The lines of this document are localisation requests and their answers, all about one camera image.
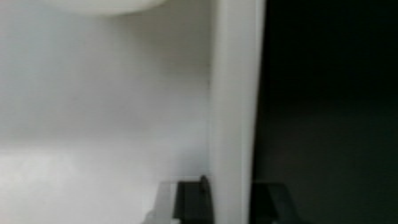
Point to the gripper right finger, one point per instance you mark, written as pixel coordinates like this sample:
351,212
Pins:
273,206

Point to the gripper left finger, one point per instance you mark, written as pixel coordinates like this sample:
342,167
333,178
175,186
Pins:
194,202

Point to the white square table top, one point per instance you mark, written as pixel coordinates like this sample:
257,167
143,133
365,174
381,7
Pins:
129,84

